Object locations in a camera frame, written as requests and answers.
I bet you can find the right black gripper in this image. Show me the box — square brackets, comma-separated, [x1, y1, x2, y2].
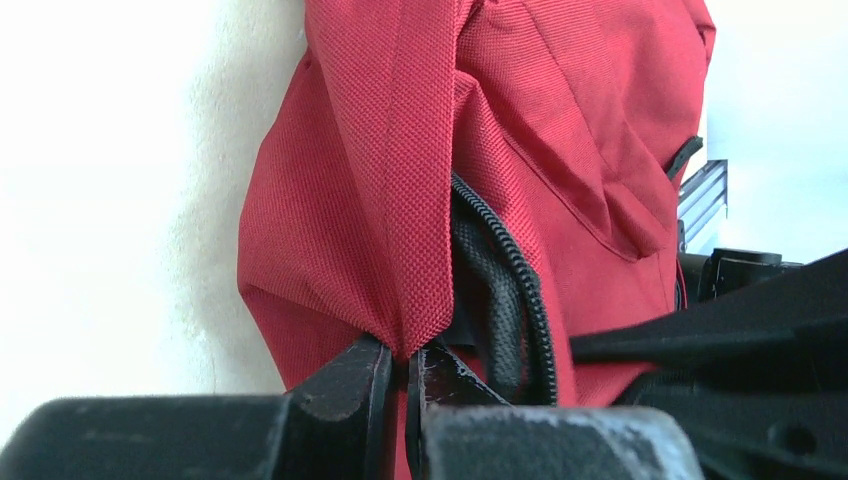
[571, 248, 847, 479]

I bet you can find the red student backpack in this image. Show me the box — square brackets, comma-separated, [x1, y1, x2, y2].
[237, 0, 718, 480]

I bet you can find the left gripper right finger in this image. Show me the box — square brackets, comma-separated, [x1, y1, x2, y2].
[406, 342, 704, 479]

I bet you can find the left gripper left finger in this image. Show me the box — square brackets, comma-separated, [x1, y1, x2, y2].
[1, 336, 392, 479]

